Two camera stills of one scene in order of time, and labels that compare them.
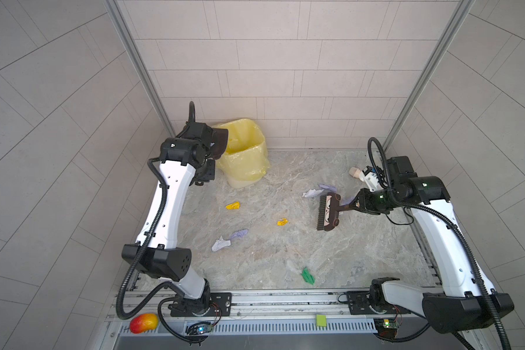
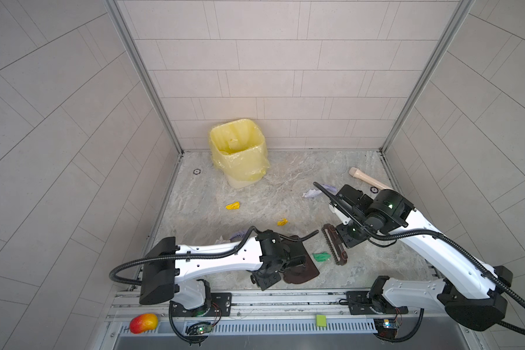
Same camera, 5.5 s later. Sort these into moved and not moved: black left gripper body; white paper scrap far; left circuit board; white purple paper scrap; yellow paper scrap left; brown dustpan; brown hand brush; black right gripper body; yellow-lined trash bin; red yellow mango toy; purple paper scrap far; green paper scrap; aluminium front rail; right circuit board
Moved: brown hand brush; green paper scrap; brown dustpan; black left gripper body; black right gripper body
Not moved: purple paper scrap far; left circuit board; yellow paper scrap left; yellow-lined trash bin; right circuit board; red yellow mango toy; white purple paper scrap; white paper scrap far; aluminium front rail
